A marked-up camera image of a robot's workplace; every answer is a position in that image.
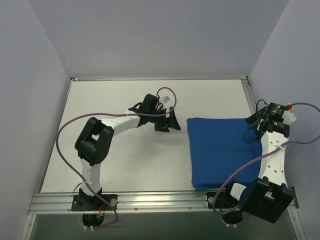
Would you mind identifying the aluminium rail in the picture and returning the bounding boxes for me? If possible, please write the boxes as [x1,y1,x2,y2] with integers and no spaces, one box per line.
[27,188,300,216]
[240,76,256,115]

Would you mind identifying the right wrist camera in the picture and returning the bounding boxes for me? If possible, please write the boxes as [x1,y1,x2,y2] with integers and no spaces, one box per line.
[282,104,297,125]

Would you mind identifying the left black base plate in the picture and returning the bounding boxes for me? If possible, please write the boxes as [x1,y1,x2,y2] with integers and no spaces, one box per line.
[71,194,118,212]

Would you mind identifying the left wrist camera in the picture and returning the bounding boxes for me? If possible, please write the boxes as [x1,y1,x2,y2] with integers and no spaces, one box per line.
[159,96,170,105]

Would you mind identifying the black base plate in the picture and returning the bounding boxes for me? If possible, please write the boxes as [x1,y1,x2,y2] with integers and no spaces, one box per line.
[71,194,118,212]
[206,191,238,209]

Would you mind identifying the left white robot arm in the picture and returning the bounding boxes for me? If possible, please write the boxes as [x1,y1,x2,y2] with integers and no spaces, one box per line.
[75,94,181,210]

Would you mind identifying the blue surgical drape cloth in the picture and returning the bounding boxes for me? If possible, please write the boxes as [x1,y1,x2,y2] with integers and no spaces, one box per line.
[186,117,262,191]

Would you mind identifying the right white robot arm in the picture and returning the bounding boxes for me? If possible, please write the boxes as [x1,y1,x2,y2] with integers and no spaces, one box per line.
[222,102,296,223]

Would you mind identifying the right aluminium rail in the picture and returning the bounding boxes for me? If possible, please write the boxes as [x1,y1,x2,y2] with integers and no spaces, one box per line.
[240,76,256,115]

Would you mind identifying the front aluminium rail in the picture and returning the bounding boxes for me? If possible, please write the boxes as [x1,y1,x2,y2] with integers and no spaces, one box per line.
[27,188,300,216]

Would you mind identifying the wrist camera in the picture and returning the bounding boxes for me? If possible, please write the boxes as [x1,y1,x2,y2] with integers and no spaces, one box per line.
[159,96,170,105]
[282,104,297,125]

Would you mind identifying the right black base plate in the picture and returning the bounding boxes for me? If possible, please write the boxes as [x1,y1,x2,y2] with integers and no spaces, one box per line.
[206,191,238,209]

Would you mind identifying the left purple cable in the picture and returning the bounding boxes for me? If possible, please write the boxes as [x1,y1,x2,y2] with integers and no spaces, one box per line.
[56,86,179,230]

